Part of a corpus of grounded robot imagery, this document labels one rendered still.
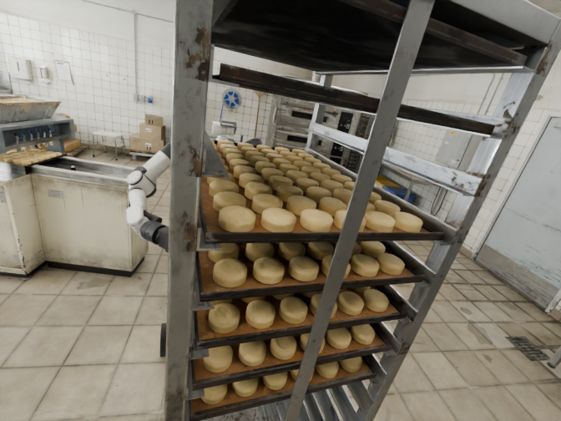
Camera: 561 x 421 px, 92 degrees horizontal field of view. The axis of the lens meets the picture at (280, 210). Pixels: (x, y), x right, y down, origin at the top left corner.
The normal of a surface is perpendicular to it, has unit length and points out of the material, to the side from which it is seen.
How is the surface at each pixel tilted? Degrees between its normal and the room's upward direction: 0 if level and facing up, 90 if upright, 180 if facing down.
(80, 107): 90
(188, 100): 90
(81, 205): 90
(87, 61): 90
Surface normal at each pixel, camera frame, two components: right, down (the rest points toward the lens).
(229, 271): 0.18, -0.91
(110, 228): 0.04, 0.39
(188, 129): 0.32, 0.42
